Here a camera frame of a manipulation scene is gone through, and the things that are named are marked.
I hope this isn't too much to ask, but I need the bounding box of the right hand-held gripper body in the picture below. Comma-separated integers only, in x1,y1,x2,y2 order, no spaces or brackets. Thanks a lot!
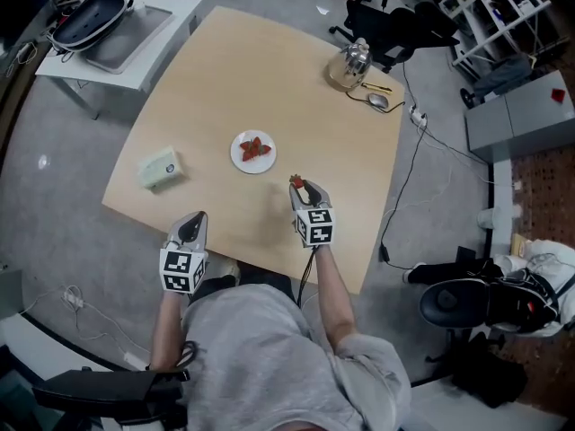
290,198,336,249

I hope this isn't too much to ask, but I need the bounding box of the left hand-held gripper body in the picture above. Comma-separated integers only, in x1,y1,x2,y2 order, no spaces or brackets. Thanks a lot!
158,235,209,296

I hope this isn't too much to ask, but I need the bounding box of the white round plate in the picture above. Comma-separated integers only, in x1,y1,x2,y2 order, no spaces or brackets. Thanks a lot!
230,129,278,175

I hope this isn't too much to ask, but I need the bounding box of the person's right forearm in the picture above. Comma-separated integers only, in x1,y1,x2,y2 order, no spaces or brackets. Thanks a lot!
308,243,357,356

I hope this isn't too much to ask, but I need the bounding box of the person's left forearm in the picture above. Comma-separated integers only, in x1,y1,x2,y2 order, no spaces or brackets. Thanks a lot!
149,287,199,371

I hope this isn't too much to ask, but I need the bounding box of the person's white shoe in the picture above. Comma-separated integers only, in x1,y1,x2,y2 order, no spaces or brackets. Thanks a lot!
205,255,242,283

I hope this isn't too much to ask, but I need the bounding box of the pale green tissue box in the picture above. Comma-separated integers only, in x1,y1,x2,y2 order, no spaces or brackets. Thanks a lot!
136,145,186,193

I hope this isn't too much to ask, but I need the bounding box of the silver metal kettle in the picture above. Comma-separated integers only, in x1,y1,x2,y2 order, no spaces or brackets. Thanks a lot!
326,37,375,92

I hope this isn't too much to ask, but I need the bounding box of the grey sweatshirt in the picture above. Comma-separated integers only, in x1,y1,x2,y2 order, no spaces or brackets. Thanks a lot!
181,282,412,431

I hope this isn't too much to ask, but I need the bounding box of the black chair armrest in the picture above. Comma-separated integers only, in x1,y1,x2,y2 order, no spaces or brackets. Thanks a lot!
31,365,191,429

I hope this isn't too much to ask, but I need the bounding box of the black white seat shell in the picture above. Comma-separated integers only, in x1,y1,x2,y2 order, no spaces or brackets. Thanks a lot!
419,265,563,337

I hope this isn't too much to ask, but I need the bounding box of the white side table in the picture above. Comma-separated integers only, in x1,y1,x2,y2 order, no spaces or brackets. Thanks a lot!
34,0,205,121

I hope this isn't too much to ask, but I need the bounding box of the black office chair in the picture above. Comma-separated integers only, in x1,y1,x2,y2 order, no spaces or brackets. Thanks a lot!
329,0,461,74

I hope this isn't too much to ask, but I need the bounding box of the grey rectangular tray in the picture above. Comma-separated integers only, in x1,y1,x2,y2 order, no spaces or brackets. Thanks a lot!
84,6,174,75

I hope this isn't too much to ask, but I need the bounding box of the grey metal cabinet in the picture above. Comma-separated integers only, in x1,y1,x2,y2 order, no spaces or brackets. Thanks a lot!
464,69,575,164

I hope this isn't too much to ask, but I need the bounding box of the black white oval shell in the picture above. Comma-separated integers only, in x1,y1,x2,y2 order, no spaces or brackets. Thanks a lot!
46,0,137,54

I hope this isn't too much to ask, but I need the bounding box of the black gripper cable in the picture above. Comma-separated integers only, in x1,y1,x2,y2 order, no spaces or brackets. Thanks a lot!
296,244,323,309

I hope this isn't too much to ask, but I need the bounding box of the black mouse cable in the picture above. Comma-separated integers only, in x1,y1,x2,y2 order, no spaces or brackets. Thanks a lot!
345,89,407,115

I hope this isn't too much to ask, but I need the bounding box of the white wire shelf rack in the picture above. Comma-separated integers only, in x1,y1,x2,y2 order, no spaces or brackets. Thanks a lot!
439,0,561,81

